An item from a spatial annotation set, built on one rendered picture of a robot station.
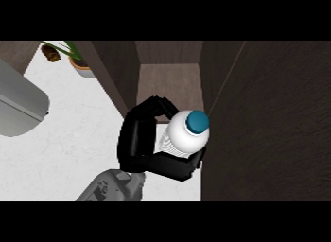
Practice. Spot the dark brown cabinet door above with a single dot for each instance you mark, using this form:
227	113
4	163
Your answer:
280	126

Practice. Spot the brown wooden cabinet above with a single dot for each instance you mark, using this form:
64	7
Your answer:
171	82

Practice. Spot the green potted plant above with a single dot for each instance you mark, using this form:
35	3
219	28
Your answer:
82	66

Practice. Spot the white bottle with blue cap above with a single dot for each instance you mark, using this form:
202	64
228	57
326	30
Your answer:
187	141

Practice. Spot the small brown object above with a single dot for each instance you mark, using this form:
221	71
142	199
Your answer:
51	53

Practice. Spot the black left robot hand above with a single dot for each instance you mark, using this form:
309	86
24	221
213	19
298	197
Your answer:
135	141

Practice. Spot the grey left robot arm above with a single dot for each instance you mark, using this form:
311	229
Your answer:
111	187

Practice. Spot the brown wooden panel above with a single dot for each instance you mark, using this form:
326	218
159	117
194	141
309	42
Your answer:
17	52

